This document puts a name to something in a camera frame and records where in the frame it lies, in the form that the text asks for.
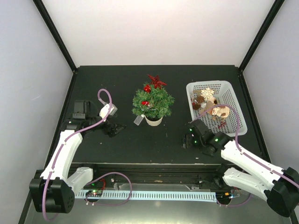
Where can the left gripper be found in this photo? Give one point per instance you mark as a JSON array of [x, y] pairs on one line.
[[111, 132]]

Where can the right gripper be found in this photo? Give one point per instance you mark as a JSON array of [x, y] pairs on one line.
[[186, 143]]

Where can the string light with white balls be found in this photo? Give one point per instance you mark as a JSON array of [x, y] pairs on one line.
[[149, 113]]

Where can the small green christmas tree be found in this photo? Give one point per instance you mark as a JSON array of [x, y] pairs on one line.
[[160, 99]]

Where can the red gift box ornament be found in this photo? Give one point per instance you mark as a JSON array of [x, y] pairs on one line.
[[147, 88]]

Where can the red star ornament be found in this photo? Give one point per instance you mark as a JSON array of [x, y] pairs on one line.
[[156, 82]]

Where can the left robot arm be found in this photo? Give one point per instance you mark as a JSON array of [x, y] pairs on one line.
[[54, 190]]

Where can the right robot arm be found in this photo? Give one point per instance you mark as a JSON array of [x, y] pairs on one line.
[[278, 187]]

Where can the pine cone ornament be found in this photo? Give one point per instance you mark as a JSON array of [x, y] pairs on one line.
[[197, 102]]

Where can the red berry sprig ornament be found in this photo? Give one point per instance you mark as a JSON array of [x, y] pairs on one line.
[[222, 124]]

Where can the white snowflake ornament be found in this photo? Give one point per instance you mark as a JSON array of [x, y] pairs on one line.
[[207, 93]]

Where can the white plastic basket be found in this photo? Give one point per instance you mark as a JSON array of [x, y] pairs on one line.
[[225, 95]]

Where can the right circuit board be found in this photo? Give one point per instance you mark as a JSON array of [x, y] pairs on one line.
[[228, 194]]

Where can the circuit board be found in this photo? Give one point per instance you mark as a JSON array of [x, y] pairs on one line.
[[94, 193], [228, 194]]

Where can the left circuit board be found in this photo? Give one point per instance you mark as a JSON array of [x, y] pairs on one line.
[[94, 193]]

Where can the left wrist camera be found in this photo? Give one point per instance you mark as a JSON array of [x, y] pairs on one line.
[[105, 109]]

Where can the white slotted cable duct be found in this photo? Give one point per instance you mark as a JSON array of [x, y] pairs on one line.
[[151, 195]]

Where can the black frame post left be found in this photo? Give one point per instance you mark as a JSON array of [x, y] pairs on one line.
[[54, 32]]

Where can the black frame post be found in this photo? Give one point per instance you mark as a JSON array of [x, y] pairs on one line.
[[275, 8], [54, 32]]

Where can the black frame post right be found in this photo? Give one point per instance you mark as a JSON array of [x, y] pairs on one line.
[[275, 8]]

